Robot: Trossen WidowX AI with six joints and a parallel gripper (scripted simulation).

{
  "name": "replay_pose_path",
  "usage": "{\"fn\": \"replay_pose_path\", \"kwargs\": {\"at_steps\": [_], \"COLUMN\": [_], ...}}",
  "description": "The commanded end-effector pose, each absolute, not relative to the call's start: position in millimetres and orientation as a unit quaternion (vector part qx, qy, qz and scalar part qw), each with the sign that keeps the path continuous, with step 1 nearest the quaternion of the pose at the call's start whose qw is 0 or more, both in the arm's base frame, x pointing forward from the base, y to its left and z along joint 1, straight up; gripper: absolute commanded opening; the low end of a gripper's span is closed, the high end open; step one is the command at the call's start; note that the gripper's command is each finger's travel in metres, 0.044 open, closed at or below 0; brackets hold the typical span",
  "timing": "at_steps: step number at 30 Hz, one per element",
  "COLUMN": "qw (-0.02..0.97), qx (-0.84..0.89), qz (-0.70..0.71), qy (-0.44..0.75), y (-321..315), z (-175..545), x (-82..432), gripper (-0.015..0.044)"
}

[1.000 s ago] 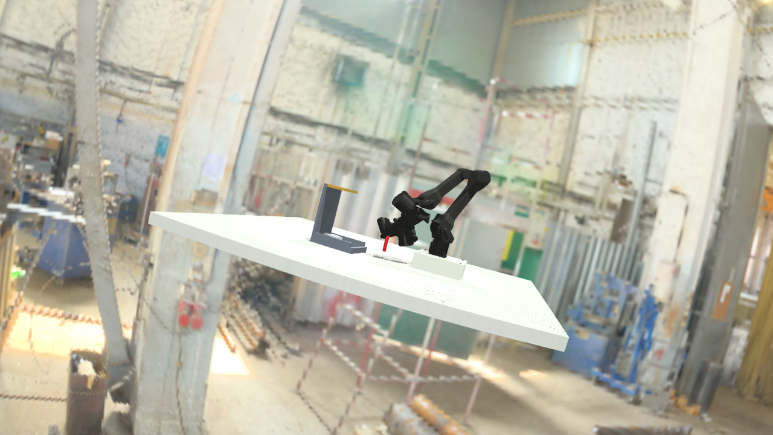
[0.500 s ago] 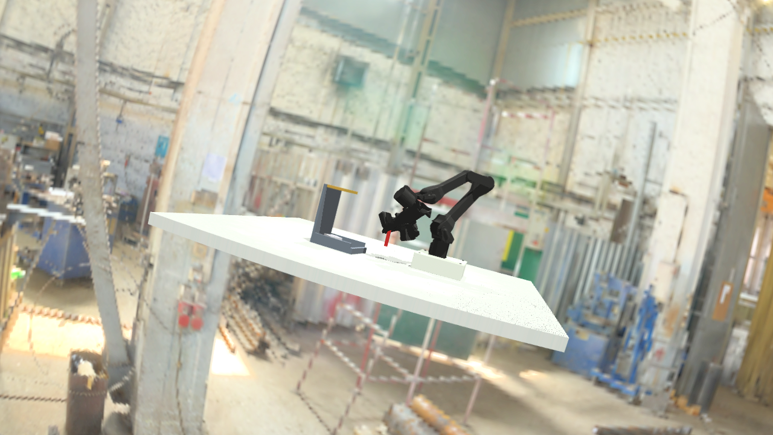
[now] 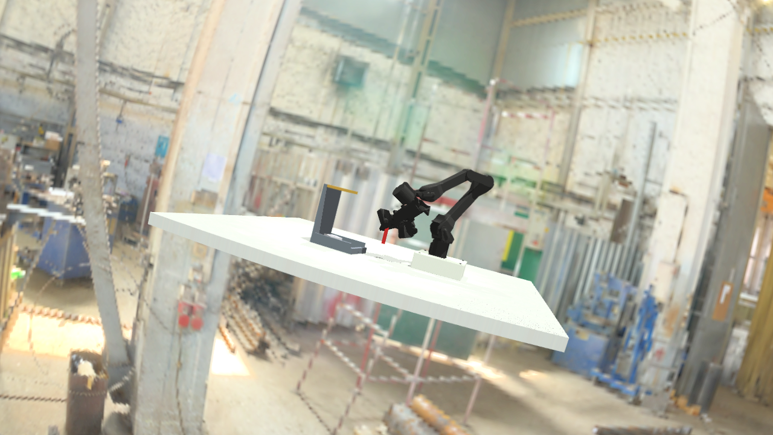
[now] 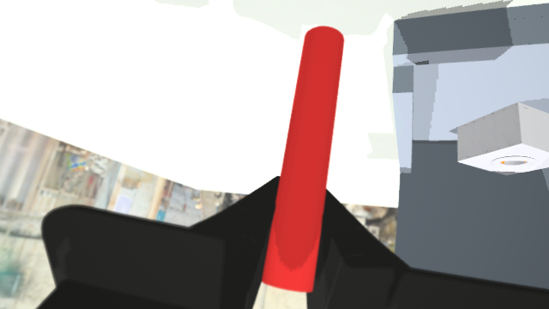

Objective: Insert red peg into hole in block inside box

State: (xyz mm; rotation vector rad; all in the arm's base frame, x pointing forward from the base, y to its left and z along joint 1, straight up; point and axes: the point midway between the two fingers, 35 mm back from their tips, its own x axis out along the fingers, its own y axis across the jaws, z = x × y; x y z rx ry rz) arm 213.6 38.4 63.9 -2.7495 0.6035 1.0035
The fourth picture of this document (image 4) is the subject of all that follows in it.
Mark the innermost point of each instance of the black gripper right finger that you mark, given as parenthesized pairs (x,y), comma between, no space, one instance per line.
(355,270)

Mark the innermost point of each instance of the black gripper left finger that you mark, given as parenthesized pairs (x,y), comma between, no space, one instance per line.
(216,263)

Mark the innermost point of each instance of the red peg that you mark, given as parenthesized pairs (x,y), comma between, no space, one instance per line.
(296,228)

